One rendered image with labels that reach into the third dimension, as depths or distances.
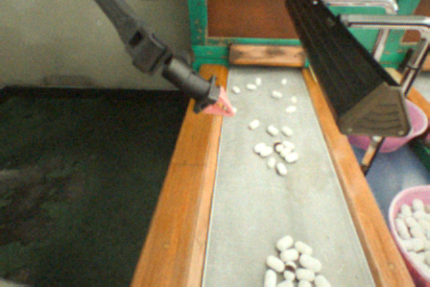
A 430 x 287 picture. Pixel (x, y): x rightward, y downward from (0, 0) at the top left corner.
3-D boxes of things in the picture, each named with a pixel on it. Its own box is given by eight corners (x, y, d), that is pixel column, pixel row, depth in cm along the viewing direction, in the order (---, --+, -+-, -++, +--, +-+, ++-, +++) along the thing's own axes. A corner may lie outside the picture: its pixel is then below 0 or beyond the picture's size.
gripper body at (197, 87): (219, 78, 67) (196, 59, 65) (215, 100, 59) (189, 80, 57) (203, 94, 71) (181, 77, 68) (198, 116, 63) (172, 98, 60)
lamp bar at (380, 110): (338, 136, 32) (357, 83, 28) (283, 5, 81) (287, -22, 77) (408, 140, 32) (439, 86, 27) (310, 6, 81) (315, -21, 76)
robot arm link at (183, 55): (129, 62, 58) (152, 33, 55) (140, 50, 68) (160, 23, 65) (173, 96, 63) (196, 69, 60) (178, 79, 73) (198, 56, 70)
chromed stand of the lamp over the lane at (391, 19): (289, 191, 70) (333, 17, 43) (281, 141, 86) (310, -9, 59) (364, 196, 69) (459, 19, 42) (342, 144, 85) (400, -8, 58)
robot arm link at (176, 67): (155, 76, 59) (170, 57, 57) (159, 66, 65) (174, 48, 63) (179, 94, 61) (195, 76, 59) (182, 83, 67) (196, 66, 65)
